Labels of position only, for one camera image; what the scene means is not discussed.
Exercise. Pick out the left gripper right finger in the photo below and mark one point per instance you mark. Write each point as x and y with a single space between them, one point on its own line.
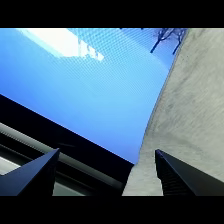
181 180

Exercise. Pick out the silver frame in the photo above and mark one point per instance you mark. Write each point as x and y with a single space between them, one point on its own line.
20 140

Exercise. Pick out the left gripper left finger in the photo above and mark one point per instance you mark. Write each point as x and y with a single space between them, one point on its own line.
33 178

